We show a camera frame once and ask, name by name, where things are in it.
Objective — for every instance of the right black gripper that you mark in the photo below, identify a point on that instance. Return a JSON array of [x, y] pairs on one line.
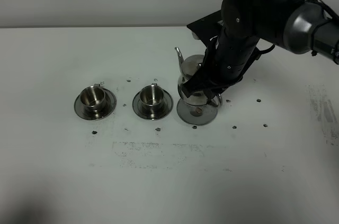
[[230, 55]]

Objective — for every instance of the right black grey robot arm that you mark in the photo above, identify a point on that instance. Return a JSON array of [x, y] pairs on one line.
[[298, 26]]

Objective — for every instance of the stainless steel teapot saucer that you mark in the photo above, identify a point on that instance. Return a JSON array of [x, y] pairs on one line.
[[196, 115]]

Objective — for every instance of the middle stainless steel teacup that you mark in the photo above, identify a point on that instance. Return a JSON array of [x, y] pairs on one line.
[[152, 97]]

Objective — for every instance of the stainless steel teacup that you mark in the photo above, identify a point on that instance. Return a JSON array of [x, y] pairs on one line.
[[152, 97], [93, 97]]

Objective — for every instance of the middle stainless steel saucer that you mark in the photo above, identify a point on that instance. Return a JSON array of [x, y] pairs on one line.
[[146, 114]]

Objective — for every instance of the left stainless steel saucer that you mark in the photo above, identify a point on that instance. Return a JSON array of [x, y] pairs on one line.
[[96, 115]]

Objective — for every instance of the left stainless steel teacup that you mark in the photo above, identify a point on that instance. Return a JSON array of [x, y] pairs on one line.
[[93, 97]]

